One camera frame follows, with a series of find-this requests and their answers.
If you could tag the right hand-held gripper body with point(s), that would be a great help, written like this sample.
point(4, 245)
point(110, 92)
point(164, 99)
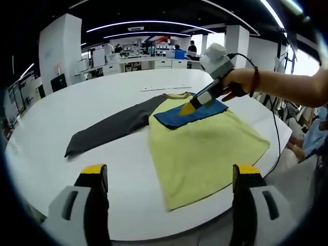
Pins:
point(217, 66)

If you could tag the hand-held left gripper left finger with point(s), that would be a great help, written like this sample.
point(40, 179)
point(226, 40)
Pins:
point(77, 207)

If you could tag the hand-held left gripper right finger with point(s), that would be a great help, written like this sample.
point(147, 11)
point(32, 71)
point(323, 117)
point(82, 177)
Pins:
point(261, 207)

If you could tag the yellow grey blue garment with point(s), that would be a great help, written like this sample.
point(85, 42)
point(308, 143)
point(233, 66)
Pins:
point(205, 153)

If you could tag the person's right hand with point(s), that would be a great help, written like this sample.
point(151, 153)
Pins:
point(239, 82)

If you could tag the dark clothes pile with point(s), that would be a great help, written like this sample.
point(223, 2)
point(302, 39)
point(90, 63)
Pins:
point(194, 58)

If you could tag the white flat table strip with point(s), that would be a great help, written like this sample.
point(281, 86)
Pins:
point(164, 88)

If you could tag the white perforated chair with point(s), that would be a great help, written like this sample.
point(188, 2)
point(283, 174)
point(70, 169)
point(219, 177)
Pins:
point(297, 179)

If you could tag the white counter with drawers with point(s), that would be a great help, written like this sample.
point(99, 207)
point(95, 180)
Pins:
point(159, 64)

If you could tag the bright straight ceiling light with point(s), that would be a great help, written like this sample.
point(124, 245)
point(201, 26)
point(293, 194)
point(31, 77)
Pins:
point(273, 12)

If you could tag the short curved ceiling light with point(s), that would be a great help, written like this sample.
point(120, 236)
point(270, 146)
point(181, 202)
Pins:
point(148, 32)

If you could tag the long curved ceiling light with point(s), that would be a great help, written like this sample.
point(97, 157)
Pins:
point(151, 21)

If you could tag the white cabinet box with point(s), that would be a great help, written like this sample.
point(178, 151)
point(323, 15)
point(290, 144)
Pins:
point(99, 57)

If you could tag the black metal rack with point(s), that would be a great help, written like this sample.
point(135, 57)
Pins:
point(23, 100)

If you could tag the black square panel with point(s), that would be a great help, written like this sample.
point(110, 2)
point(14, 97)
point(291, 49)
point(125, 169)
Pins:
point(59, 82)

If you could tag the black camera rig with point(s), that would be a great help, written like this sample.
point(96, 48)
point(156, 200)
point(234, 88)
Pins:
point(292, 48)

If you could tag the wall shelf with boxes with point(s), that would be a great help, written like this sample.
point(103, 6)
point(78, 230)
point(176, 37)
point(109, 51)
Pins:
point(143, 47)

